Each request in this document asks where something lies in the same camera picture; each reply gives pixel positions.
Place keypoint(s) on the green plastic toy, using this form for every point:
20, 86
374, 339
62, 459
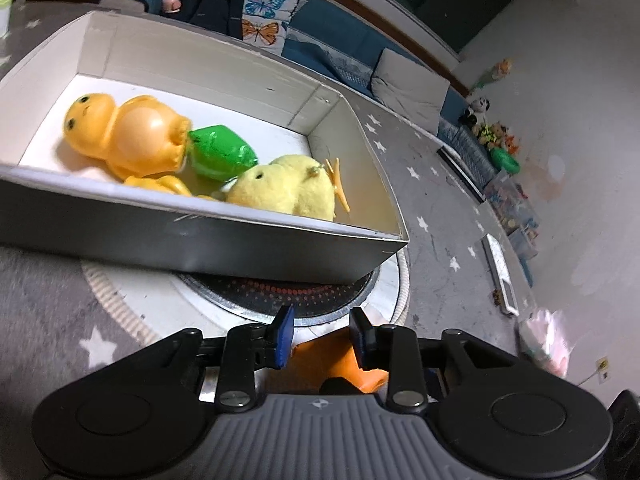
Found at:
220, 150
506, 161

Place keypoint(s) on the panda plush toy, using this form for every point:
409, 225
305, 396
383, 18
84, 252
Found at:
475, 110

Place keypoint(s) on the black remote control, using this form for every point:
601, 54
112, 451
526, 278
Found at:
460, 172

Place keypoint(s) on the grey star-patterned tablecloth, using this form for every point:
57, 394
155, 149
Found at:
430, 200

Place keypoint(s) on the yellow flower toy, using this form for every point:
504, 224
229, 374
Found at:
495, 70

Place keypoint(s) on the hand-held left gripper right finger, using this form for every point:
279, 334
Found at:
361, 340

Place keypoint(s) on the pile of small toys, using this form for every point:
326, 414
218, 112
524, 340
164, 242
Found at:
497, 135

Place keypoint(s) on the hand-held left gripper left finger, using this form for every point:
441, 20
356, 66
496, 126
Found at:
283, 337

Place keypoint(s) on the white remote control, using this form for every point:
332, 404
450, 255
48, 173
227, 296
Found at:
500, 275

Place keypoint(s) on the orange rubber duck toy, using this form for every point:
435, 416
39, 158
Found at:
160, 185
130, 135

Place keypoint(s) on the round built-in induction cooker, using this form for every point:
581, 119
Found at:
300, 295

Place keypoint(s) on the orange plastic packet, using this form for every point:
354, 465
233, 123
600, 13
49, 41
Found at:
340, 360

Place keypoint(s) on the butterfly print pillow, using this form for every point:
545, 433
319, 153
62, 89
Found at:
265, 10

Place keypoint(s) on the blue sofa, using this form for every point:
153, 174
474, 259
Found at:
340, 45

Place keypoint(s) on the dark window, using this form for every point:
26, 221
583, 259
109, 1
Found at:
450, 5

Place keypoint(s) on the yellow plush chick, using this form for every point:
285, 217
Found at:
280, 192

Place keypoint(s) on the clear toy storage box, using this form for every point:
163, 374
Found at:
515, 215

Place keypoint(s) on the grey cushion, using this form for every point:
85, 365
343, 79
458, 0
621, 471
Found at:
407, 87

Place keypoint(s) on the pink plastic bag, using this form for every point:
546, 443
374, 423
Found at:
545, 340

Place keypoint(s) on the grey cardboard box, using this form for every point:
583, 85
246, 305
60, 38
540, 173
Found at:
225, 245

